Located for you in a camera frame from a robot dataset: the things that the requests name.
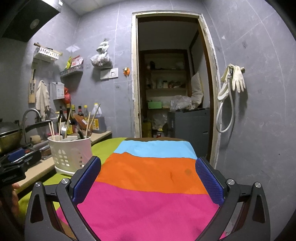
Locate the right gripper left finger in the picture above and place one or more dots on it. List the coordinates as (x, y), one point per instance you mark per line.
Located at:
(42, 222)

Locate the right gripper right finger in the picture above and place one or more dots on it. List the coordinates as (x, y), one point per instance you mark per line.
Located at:
(243, 211)

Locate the white utensil holder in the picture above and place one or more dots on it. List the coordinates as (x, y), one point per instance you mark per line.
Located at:
(69, 154)

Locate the wooden chopstick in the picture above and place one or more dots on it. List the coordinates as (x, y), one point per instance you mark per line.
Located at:
(94, 117)
(87, 126)

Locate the metal fork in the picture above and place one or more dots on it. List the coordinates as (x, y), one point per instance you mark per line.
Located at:
(64, 130)

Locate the left hand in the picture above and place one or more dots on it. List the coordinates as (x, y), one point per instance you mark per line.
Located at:
(10, 199)

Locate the metal faucet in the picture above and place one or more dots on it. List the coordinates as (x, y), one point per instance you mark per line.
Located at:
(27, 119)

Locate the black wok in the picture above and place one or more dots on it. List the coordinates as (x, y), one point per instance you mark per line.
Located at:
(11, 134)

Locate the hanging beige towel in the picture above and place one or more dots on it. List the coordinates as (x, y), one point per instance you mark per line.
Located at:
(42, 100)

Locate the red plastic bag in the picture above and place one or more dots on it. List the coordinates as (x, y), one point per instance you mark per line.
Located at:
(67, 96)

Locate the large oil jug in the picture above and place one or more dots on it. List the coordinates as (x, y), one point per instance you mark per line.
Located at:
(102, 125)

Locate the multicolour striped cloth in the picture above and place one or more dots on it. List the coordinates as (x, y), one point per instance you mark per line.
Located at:
(147, 190)

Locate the dark grey cabinet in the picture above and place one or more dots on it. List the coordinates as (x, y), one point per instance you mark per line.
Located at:
(192, 126)

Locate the grey plastic bag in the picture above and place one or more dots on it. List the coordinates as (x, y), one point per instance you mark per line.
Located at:
(102, 59)

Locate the white rubber glove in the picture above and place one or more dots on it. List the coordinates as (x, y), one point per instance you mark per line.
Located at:
(238, 82)

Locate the black range hood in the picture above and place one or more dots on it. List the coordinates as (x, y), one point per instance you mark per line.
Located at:
(20, 20)

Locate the grey wall shelf basket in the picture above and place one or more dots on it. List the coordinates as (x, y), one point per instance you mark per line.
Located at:
(73, 65)

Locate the wooden door frame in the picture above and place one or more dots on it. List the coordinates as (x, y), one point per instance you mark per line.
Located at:
(212, 71)

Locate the white wall basket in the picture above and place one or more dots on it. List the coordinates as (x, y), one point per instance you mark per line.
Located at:
(46, 54)

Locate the wall socket plate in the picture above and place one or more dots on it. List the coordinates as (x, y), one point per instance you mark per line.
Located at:
(109, 74)

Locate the orange wall hook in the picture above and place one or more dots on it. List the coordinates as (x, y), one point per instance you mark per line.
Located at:
(126, 71)

